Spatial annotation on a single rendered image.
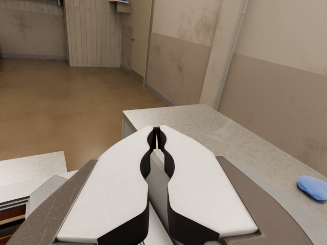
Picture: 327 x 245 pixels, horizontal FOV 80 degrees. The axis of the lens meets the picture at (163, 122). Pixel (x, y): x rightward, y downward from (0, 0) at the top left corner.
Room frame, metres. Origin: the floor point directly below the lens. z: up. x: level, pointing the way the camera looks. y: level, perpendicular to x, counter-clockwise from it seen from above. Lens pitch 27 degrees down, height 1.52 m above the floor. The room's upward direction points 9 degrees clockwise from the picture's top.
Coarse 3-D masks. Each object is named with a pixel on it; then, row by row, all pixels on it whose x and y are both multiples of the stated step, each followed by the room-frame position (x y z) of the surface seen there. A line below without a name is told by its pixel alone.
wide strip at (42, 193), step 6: (48, 180) 0.61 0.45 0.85; (54, 180) 0.62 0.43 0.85; (60, 180) 0.62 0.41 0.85; (66, 180) 0.63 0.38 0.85; (42, 186) 0.58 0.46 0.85; (48, 186) 0.58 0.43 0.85; (54, 186) 0.59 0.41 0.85; (36, 192) 0.54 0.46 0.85; (42, 192) 0.55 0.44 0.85; (48, 192) 0.55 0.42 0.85; (30, 198) 0.51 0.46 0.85; (36, 198) 0.52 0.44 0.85; (42, 198) 0.52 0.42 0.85; (30, 204) 0.49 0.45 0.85; (36, 204) 0.49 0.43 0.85; (30, 210) 0.46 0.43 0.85
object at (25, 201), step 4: (28, 196) 0.52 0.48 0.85; (12, 200) 0.49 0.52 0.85; (16, 200) 0.50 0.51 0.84; (20, 200) 0.51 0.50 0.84; (24, 200) 0.51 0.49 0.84; (28, 200) 0.51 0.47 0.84; (0, 204) 0.48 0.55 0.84; (4, 204) 0.48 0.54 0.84; (8, 204) 0.48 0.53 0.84; (12, 204) 0.49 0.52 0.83; (16, 204) 0.49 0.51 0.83; (20, 204) 0.50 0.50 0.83; (24, 204) 0.50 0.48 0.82; (28, 204) 0.50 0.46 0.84; (0, 208) 0.47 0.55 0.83; (4, 208) 0.47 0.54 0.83; (8, 208) 0.48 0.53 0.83; (12, 208) 0.48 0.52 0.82; (16, 208) 0.49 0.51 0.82; (28, 208) 0.48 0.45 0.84; (28, 212) 0.46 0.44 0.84; (140, 244) 0.42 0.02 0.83; (144, 244) 0.41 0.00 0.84
